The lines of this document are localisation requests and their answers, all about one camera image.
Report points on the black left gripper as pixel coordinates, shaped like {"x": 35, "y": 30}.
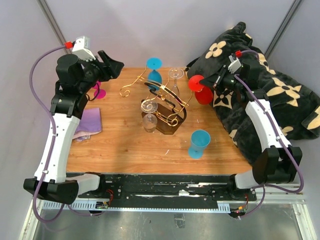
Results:
{"x": 113, "y": 68}

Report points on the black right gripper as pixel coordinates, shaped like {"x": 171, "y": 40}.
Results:
{"x": 213, "y": 79}

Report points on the red plastic wine glass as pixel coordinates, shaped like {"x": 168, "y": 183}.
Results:
{"x": 203, "y": 94}

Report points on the magenta plastic wine glass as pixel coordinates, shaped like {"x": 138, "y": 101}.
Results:
{"x": 99, "y": 92}

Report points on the blue plastic wine glass front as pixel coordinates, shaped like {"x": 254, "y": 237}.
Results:
{"x": 199, "y": 141}

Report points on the blue plastic wine glass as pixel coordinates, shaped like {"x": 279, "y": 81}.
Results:
{"x": 199, "y": 141}
{"x": 154, "y": 64}

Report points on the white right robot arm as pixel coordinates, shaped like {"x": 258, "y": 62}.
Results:
{"x": 278, "y": 164}

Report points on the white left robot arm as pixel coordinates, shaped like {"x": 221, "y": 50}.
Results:
{"x": 76, "y": 76}

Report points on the clear wine glass back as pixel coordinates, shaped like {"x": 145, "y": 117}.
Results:
{"x": 175, "y": 74}

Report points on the clear wine glass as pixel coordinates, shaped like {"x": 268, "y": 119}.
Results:
{"x": 149, "y": 120}
{"x": 175, "y": 74}

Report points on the blue plastic wine glass back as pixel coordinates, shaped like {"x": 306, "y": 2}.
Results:
{"x": 154, "y": 64}

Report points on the clear wine glass front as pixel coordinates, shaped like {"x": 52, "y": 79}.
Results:
{"x": 149, "y": 120}

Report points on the black floral plush pillow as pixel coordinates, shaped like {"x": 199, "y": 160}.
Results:
{"x": 295, "y": 107}

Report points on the purple folded cloth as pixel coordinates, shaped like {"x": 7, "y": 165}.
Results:
{"x": 89, "y": 125}

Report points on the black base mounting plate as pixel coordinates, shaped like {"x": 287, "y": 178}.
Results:
{"x": 164, "y": 192}

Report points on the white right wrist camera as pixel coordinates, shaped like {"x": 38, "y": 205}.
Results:
{"x": 235, "y": 63}

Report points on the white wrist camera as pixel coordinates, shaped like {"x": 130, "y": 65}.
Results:
{"x": 235, "y": 63}
{"x": 80, "y": 48}

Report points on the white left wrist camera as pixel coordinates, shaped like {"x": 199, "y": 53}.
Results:
{"x": 80, "y": 48}

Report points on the gold wire wine glass rack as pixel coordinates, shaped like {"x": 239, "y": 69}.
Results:
{"x": 171, "y": 109}

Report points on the aluminium frame rail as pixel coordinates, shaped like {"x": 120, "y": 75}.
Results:
{"x": 95, "y": 207}

